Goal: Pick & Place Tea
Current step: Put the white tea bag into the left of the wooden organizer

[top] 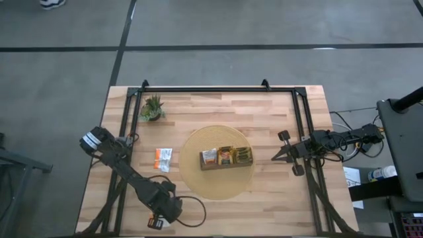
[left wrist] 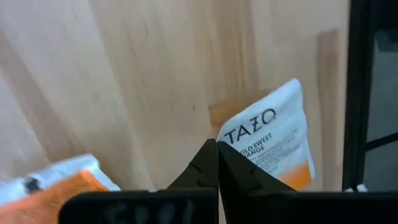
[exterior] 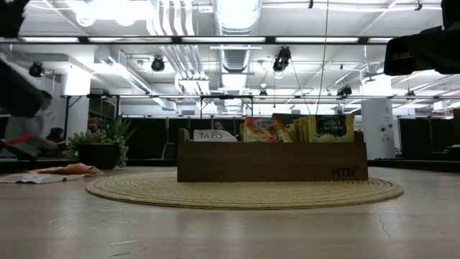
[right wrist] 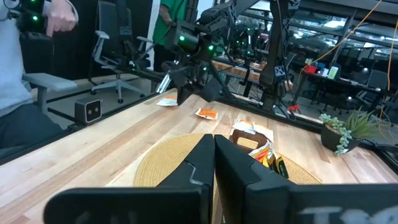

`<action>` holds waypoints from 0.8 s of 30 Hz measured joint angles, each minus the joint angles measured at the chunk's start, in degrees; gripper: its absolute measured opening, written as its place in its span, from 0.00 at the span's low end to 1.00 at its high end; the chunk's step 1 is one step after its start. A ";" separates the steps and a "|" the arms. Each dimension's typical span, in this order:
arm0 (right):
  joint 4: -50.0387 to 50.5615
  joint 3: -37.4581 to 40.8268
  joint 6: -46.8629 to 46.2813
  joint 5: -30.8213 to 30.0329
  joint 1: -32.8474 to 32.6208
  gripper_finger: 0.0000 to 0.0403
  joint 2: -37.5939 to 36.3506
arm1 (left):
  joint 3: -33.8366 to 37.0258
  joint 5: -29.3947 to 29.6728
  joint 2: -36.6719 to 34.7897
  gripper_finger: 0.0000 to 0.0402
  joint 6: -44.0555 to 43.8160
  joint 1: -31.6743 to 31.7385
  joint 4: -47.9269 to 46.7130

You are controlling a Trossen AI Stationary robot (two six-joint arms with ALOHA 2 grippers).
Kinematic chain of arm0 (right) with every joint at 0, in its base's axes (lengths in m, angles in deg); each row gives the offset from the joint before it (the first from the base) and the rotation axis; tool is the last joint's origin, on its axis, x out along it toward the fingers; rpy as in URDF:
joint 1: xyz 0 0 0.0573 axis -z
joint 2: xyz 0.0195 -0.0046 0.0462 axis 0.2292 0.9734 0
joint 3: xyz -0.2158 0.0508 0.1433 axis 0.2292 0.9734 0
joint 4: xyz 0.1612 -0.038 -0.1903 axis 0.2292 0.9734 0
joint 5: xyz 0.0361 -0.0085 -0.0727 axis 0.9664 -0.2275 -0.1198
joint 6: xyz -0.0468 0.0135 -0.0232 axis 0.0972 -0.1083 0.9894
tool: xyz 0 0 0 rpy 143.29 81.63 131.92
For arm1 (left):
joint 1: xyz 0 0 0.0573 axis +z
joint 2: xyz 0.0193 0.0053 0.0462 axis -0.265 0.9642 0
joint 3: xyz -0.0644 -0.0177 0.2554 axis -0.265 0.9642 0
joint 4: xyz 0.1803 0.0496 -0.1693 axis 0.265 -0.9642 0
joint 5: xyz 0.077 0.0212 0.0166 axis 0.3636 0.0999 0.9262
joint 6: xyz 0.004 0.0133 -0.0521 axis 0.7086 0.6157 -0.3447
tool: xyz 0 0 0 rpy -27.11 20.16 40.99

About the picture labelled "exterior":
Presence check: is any silver ceiling air duct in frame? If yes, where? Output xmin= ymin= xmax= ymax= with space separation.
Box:
xmin=212 ymin=0 xmax=264 ymax=75

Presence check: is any grey office chair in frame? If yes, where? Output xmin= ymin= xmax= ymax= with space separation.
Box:
xmin=160 ymin=142 xmax=178 ymax=161

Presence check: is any black ceiling spot lamp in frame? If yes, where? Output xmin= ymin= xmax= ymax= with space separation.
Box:
xmin=272 ymin=45 xmax=293 ymax=73
xmin=150 ymin=55 xmax=166 ymax=73
xmin=336 ymin=84 xmax=354 ymax=98
xmin=28 ymin=61 xmax=46 ymax=79

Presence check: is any white pillar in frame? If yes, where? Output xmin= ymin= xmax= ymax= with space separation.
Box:
xmin=360 ymin=98 xmax=397 ymax=160

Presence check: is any black partition panel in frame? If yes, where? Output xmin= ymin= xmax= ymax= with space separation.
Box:
xmin=398 ymin=117 xmax=454 ymax=160
xmin=124 ymin=117 xmax=257 ymax=161

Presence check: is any orange and white tea packet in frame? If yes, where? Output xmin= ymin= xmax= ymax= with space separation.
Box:
xmin=37 ymin=163 xmax=106 ymax=177
xmin=0 ymin=173 xmax=87 ymax=185
xmin=193 ymin=129 xmax=238 ymax=142

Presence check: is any potted green succulent plant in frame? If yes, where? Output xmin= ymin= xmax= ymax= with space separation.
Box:
xmin=67 ymin=113 xmax=138 ymax=171

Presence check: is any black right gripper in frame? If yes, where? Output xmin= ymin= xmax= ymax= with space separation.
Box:
xmin=416 ymin=25 xmax=460 ymax=75

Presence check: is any round woven beige placemat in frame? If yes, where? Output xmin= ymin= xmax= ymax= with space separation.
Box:
xmin=85 ymin=171 xmax=405 ymax=211

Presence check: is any dark wooden tea box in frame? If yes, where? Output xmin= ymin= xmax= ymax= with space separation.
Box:
xmin=177 ymin=128 xmax=369 ymax=183

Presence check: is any black aluminium rig frame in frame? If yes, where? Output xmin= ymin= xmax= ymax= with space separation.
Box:
xmin=0 ymin=35 xmax=460 ymax=173

